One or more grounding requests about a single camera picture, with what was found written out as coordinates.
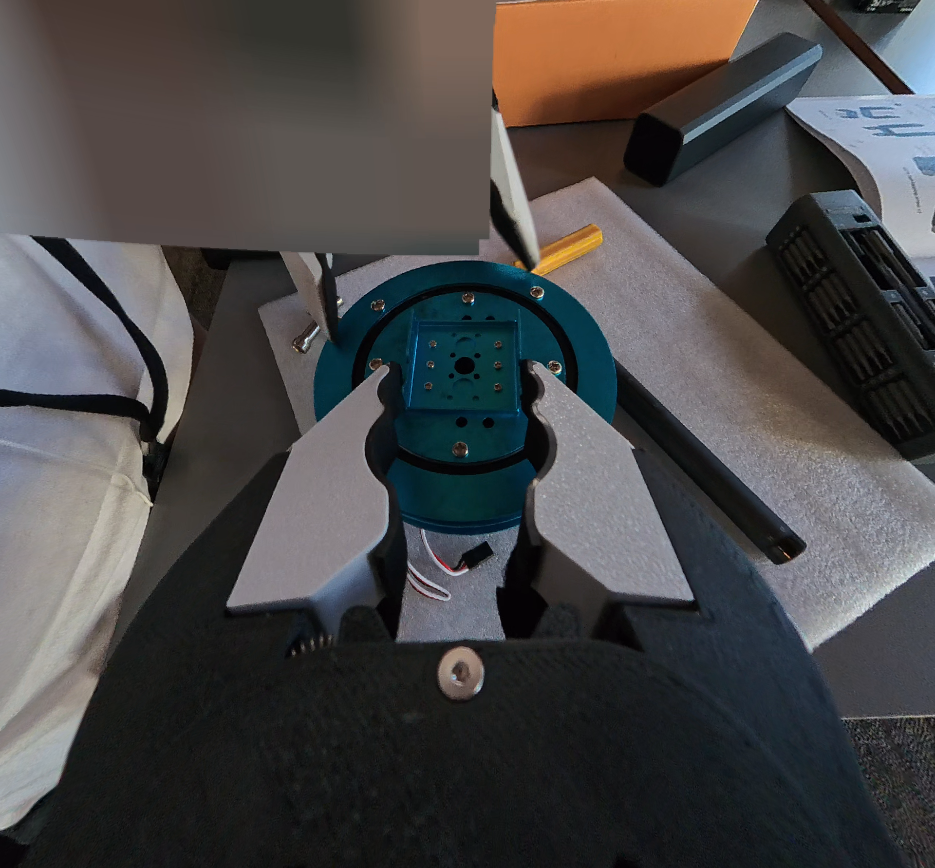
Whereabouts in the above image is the grey rectangular tube sleeve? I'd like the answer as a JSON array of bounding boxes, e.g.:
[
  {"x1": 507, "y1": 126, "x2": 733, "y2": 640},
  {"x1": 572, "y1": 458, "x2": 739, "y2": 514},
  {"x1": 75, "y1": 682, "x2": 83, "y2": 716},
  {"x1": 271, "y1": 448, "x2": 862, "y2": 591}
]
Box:
[{"x1": 623, "y1": 34, "x2": 824, "y2": 188}]

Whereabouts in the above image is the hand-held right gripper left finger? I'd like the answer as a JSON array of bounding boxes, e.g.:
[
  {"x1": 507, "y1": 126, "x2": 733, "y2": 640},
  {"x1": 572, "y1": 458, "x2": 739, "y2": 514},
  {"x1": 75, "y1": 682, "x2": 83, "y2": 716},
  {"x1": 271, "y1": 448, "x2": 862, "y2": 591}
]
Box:
[{"x1": 225, "y1": 362, "x2": 406, "y2": 641}]

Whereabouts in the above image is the orange cardboard box white lid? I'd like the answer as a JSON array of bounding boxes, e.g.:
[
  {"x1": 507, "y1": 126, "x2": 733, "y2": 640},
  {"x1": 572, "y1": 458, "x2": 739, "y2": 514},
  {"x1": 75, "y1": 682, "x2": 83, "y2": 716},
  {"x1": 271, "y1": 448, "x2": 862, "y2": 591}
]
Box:
[{"x1": 494, "y1": 0, "x2": 885, "y2": 130}]

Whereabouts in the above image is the black pen-shaped screwdriver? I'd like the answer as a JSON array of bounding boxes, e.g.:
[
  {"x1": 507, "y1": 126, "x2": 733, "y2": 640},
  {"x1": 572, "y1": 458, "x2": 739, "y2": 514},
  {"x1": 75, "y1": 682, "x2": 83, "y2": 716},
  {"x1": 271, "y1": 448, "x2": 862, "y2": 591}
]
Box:
[{"x1": 614, "y1": 360, "x2": 808, "y2": 566}]

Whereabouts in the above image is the black screwdriver bit case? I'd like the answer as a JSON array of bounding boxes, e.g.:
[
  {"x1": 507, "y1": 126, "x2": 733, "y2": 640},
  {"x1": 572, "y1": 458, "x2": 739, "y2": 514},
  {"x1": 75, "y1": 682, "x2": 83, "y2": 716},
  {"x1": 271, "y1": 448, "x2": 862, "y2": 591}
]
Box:
[{"x1": 766, "y1": 190, "x2": 935, "y2": 461}]

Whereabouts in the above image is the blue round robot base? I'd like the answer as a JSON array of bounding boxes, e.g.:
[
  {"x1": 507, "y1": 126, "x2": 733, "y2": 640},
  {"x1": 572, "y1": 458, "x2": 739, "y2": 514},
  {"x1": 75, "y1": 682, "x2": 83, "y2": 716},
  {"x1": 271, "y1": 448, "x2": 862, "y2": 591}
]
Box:
[{"x1": 313, "y1": 262, "x2": 620, "y2": 536}]

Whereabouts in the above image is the black lanyard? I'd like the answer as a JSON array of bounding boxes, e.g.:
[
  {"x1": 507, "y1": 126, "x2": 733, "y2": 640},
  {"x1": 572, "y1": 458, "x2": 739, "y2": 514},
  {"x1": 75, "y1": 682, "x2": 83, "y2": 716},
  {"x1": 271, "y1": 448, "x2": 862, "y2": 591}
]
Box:
[{"x1": 0, "y1": 236, "x2": 172, "y2": 445}]

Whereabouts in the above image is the open instruction booklet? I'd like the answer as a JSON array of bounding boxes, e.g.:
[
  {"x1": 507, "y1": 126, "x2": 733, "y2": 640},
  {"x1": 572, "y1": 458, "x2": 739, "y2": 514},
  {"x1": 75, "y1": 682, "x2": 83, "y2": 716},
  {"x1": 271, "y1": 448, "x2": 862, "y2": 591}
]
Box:
[{"x1": 785, "y1": 95, "x2": 935, "y2": 259}]

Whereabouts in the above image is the yellow-handled screwdriver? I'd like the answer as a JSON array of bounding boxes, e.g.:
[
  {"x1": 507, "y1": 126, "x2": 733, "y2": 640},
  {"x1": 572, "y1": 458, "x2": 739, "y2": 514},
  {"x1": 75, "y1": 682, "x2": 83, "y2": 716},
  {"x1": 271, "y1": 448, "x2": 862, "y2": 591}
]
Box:
[{"x1": 513, "y1": 223, "x2": 604, "y2": 277}]

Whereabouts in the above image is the white red servo cable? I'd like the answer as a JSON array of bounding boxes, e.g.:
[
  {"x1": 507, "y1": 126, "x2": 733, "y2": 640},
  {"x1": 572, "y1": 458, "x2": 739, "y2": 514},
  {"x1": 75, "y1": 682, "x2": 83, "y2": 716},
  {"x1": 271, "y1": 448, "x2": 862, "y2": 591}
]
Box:
[{"x1": 405, "y1": 528, "x2": 498, "y2": 602}]

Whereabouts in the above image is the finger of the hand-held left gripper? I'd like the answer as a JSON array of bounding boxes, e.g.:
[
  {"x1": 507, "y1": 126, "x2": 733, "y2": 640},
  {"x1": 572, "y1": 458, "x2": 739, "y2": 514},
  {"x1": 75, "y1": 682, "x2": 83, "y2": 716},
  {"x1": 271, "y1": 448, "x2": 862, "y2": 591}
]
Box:
[
  {"x1": 489, "y1": 108, "x2": 543, "y2": 268},
  {"x1": 281, "y1": 253, "x2": 344, "y2": 349}
]

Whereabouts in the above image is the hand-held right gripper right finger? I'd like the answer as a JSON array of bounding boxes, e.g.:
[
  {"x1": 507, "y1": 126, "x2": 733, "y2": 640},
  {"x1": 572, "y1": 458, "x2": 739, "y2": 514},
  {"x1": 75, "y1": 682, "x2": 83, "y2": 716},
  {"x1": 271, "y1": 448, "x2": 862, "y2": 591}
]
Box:
[{"x1": 500, "y1": 361, "x2": 696, "y2": 641}]

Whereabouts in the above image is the grey office desk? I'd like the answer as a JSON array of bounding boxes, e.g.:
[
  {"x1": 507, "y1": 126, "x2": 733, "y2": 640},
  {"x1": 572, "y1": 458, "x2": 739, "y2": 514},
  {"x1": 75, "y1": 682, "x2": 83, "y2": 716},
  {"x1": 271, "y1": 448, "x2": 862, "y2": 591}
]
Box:
[{"x1": 789, "y1": 0, "x2": 935, "y2": 96}]

